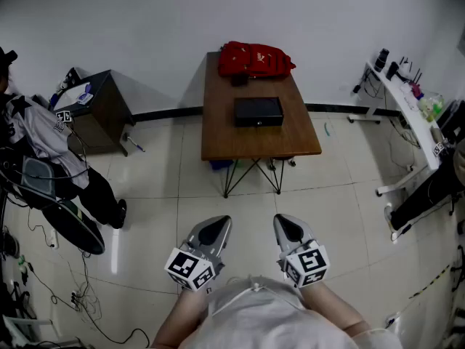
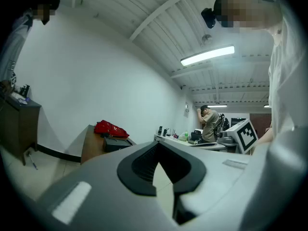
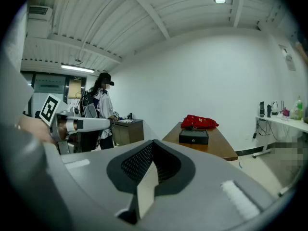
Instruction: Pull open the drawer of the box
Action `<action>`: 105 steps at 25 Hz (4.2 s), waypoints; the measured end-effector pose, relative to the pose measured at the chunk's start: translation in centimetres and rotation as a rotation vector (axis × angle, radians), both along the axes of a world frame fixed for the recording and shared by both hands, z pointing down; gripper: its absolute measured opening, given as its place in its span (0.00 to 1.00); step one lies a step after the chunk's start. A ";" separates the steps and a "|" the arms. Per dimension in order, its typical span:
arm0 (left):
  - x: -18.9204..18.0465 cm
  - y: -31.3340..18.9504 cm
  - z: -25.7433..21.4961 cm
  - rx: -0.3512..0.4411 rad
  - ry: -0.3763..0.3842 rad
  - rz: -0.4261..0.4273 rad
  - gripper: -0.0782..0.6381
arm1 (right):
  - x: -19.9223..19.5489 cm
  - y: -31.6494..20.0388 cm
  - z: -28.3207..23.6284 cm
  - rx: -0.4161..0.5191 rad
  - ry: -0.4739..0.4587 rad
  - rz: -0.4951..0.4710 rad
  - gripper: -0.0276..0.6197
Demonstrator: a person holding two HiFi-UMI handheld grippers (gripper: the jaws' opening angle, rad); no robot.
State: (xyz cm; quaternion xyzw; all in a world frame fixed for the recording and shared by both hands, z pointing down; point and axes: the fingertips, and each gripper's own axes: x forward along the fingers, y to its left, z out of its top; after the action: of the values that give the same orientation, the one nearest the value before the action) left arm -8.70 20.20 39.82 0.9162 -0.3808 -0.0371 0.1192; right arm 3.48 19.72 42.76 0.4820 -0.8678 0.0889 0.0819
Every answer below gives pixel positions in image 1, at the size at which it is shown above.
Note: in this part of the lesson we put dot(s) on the blue and white box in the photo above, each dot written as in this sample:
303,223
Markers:
83,95

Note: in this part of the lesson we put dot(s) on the person's left forearm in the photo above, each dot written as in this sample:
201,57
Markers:
174,322

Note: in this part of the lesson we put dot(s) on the small black pouch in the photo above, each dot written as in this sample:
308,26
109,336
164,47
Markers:
239,80

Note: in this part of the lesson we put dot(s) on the black oval board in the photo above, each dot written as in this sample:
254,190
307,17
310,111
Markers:
76,227

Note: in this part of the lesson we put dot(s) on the white desk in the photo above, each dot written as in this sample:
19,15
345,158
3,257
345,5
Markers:
407,111

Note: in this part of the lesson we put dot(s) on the wooden table with metal legs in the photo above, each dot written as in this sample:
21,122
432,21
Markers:
254,142

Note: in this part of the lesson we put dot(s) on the white power strip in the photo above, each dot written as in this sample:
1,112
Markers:
75,299

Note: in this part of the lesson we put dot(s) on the person's right forearm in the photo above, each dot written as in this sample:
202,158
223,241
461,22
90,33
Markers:
334,307

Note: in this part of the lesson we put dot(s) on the black box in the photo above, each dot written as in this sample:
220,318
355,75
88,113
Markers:
258,112

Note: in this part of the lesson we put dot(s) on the person's white shirt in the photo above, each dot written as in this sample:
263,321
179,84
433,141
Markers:
269,322

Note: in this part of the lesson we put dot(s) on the black desk gadget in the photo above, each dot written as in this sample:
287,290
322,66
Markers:
392,70

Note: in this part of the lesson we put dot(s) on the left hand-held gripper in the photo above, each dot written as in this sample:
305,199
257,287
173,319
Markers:
189,267

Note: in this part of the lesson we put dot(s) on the yellow black striped tape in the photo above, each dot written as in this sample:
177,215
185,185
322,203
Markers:
430,281

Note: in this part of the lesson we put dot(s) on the black cylinder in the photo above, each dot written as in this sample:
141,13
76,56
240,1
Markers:
381,60

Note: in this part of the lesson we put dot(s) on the blue object under table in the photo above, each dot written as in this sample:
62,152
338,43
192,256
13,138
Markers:
219,165

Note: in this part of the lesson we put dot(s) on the teal strip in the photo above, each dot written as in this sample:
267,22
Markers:
327,129

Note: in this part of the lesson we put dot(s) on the green plastic bag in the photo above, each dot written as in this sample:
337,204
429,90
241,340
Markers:
430,107

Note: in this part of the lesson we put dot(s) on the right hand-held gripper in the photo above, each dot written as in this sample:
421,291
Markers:
307,265

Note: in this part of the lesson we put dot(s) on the red backpack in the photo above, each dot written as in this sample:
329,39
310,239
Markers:
256,59

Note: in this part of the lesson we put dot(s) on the dark wooden cabinet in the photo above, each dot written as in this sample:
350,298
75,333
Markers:
105,115

